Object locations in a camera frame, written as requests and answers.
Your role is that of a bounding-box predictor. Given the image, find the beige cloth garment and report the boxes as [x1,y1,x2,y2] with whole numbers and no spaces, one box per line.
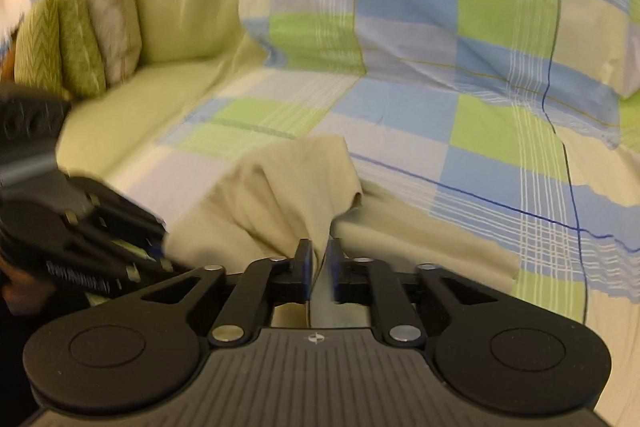
[164,135,520,329]

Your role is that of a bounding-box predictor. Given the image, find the person's left hand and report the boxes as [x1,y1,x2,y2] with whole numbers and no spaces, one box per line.
[1,259,55,315]

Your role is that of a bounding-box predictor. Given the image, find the green patterned pillow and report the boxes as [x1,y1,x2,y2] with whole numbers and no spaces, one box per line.
[55,0,106,100]

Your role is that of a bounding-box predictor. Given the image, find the green chevron pillow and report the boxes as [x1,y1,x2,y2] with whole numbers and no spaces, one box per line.
[14,0,70,101]

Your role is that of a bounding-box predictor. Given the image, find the beige patterned pillow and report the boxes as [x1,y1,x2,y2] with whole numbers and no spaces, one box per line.
[87,0,142,88]

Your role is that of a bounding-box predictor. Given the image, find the plaid blue green bedsheet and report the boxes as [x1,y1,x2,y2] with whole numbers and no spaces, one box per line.
[122,0,639,329]

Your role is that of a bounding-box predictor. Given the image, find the light green sofa cover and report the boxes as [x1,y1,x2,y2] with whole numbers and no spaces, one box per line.
[56,0,265,178]

